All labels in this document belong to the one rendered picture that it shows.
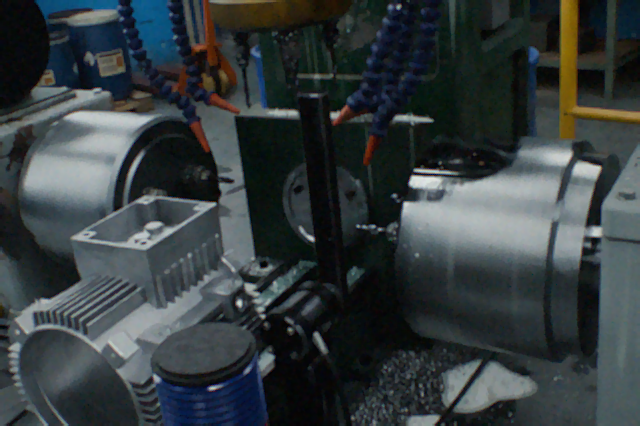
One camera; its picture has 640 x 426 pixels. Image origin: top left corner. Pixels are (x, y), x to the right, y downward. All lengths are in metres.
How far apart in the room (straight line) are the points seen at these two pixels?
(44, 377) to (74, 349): 0.05
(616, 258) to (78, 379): 0.57
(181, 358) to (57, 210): 0.76
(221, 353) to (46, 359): 0.46
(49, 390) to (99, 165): 0.37
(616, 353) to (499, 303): 0.12
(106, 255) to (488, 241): 0.39
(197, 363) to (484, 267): 0.46
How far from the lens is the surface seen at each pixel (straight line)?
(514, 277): 0.84
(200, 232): 0.86
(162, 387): 0.46
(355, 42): 1.23
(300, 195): 1.19
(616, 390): 0.87
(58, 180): 1.20
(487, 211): 0.85
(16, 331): 0.86
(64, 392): 0.92
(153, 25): 7.85
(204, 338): 0.47
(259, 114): 1.20
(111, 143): 1.16
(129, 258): 0.81
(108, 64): 6.02
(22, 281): 1.34
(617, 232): 0.78
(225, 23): 1.00
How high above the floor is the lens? 1.45
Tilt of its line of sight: 23 degrees down
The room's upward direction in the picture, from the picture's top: 7 degrees counter-clockwise
